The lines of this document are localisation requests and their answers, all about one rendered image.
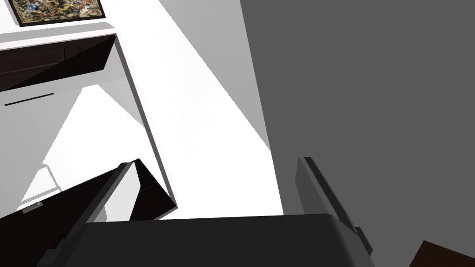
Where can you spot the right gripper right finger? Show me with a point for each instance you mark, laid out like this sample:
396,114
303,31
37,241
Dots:
311,193

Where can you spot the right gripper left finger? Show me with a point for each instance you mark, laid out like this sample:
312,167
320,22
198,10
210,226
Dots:
118,196

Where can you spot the dark framed colourful wall picture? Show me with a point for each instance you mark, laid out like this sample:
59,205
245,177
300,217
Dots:
55,9

